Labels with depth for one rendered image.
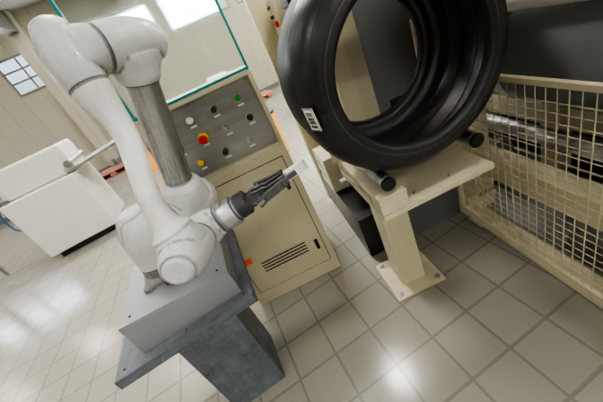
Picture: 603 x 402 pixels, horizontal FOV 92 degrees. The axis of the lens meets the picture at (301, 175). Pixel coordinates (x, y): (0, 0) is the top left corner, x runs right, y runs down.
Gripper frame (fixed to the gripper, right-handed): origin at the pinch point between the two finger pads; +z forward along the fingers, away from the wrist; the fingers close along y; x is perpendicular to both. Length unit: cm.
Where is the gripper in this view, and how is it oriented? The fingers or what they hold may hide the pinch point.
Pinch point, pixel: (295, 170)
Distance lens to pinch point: 83.8
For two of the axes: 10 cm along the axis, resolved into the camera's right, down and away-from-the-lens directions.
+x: 5.0, 7.4, 4.5
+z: 8.4, -5.4, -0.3
